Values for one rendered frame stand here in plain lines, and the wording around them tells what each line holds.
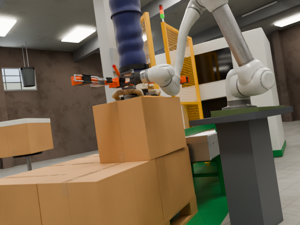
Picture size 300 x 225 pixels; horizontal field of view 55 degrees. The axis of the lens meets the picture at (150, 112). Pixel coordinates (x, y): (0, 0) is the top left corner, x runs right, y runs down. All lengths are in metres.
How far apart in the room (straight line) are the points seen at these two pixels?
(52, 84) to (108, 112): 9.27
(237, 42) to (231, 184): 0.92
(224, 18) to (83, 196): 1.26
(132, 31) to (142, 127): 0.74
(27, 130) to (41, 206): 1.91
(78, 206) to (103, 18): 2.80
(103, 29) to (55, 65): 7.66
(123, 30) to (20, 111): 8.70
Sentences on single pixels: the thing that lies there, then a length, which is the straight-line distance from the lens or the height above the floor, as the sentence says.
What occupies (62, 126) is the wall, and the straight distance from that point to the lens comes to 11.05.
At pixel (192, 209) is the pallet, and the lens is 2.38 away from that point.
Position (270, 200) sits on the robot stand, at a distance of 2.08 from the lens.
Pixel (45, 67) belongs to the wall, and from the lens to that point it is 11.21.
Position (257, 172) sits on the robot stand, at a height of 0.37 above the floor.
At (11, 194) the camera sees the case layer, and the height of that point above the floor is 0.49.
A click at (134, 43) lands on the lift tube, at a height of 1.36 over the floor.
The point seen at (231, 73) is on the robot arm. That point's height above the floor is 1.02.
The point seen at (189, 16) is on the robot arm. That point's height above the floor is 1.41.
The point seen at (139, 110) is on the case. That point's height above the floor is 0.86.
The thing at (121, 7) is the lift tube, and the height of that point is 1.63.
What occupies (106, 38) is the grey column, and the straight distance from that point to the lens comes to 3.76.
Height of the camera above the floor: 0.77
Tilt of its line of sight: 2 degrees up
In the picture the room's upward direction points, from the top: 8 degrees counter-clockwise
